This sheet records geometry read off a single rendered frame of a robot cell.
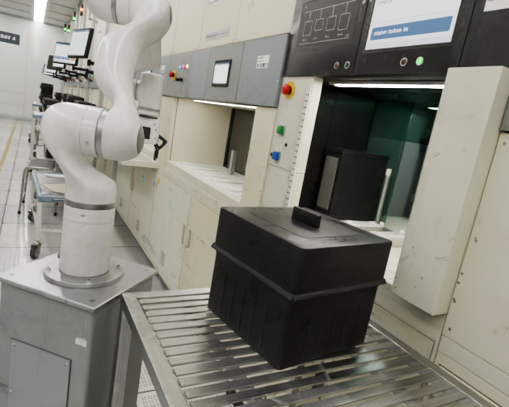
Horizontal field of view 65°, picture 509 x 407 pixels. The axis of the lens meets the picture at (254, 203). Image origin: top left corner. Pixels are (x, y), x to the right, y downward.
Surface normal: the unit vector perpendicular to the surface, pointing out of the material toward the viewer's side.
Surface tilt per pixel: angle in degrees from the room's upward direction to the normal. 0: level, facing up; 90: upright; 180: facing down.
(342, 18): 90
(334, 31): 90
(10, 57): 90
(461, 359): 90
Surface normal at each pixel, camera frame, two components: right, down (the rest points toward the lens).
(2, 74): 0.47, 0.25
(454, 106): -0.87, -0.05
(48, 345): -0.28, 0.14
